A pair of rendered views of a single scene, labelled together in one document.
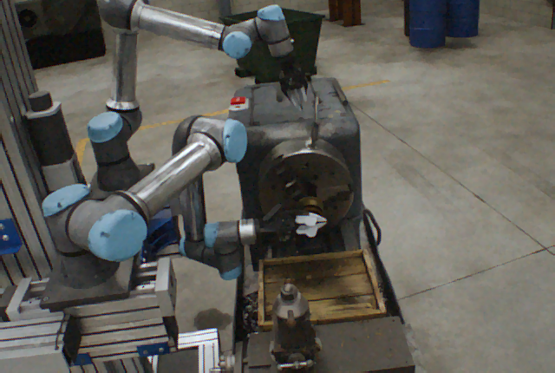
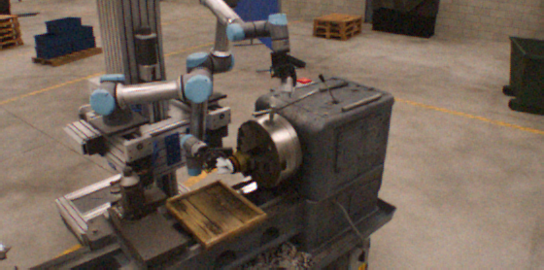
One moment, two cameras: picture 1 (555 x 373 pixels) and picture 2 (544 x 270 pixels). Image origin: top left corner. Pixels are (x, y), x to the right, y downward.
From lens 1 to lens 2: 1.33 m
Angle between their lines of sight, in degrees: 44
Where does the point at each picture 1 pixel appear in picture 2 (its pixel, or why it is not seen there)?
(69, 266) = not seen: hidden behind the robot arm
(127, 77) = (219, 36)
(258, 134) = (267, 103)
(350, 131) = (313, 128)
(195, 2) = (526, 19)
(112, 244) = (93, 102)
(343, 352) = (142, 229)
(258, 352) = not seen: hidden behind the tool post
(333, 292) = (215, 218)
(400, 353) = (152, 252)
